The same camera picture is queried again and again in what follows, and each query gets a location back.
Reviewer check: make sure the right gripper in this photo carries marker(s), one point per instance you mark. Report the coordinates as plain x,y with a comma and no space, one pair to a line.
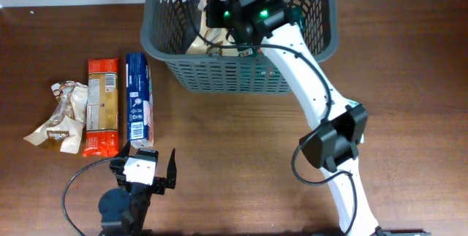
213,17

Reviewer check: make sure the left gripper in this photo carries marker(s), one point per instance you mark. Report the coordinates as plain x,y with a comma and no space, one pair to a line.
115,164

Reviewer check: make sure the beige brown snack wrapper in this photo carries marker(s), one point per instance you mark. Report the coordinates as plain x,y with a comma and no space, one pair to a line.
211,36

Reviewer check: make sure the grey plastic basket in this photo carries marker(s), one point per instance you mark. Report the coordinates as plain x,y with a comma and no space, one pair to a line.
169,28

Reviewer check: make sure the orange pasta packet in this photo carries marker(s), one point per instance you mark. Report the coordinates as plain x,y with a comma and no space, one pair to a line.
102,108

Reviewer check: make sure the blue carton box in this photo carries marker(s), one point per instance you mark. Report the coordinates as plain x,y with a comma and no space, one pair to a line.
140,118

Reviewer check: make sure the green coffee bag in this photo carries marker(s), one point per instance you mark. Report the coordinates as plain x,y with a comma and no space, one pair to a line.
256,51

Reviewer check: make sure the light blue wipes packet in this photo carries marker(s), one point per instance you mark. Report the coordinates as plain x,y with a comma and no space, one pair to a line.
358,117

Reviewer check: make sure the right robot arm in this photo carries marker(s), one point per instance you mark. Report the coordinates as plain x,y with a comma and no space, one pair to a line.
337,125

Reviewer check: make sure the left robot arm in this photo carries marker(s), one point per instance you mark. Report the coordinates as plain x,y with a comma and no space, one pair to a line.
123,210

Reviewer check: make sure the beige crumpled snack bag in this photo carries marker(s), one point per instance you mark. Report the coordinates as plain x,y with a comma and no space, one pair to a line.
68,119

